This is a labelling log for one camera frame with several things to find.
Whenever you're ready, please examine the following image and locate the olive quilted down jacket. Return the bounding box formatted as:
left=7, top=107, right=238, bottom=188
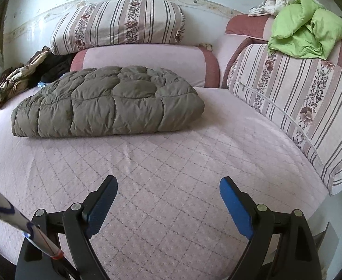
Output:
left=11, top=66, right=204, bottom=138

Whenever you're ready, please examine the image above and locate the white rod with blue markings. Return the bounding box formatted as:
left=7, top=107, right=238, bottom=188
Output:
left=0, top=192, right=64, bottom=260

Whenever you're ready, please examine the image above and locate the pink red-trimmed corner cushion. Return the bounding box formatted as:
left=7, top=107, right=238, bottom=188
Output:
left=213, top=14, right=342, bottom=88

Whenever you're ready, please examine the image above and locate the beige brown patterned blanket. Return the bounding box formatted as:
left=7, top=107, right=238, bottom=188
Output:
left=0, top=46, right=51, bottom=109

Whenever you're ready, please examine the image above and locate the striped floral pillow on bolster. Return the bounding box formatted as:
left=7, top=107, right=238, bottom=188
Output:
left=50, top=0, right=185, bottom=56

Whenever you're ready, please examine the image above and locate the striped floral pillow right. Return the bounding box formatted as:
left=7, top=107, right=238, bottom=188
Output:
left=227, top=44, right=342, bottom=195

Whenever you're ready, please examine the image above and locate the pink bolster cushion with red ends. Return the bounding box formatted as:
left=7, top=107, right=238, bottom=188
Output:
left=70, top=44, right=220, bottom=88

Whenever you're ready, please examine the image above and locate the dark clothes pile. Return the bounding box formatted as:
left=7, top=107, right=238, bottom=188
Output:
left=27, top=52, right=76, bottom=88

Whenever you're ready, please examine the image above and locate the white crumpled cloth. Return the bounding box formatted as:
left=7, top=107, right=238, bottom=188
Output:
left=248, top=0, right=293, bottom=17

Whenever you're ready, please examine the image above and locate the lime green crumpled blanket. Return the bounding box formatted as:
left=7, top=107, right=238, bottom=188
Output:
left=267, top=0, right=342, bottom=60

